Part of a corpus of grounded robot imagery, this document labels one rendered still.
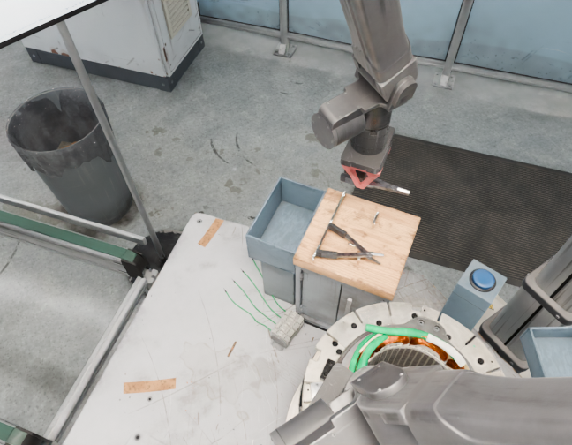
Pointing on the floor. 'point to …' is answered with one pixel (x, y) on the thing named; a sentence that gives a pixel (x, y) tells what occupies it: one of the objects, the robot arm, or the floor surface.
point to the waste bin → (89, 184)
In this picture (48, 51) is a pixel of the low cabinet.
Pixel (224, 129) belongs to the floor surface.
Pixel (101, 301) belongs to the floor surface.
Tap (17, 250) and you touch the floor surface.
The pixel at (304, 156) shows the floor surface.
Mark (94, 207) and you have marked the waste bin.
